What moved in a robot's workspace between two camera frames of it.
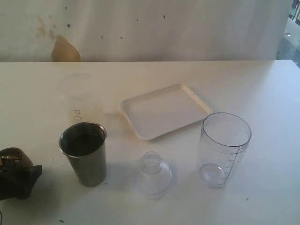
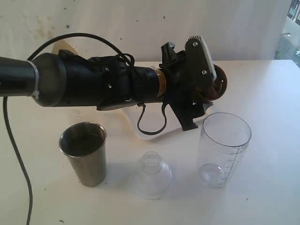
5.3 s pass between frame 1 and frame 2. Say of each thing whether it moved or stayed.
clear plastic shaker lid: stayed
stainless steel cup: stayed
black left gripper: moved
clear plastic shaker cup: stayed
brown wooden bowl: moved
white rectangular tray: stayed
